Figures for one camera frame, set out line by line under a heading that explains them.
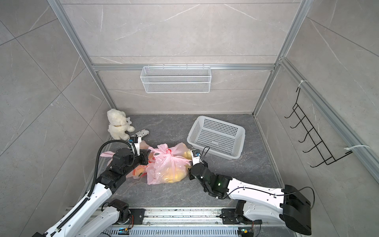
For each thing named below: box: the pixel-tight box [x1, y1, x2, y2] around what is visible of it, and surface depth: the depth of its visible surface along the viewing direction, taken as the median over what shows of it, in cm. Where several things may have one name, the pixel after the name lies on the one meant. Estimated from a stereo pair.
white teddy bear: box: [106, 108, 136, 141], surface depth 99 cm
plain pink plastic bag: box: [145, 142, 192, 186], surface depth 78 cm
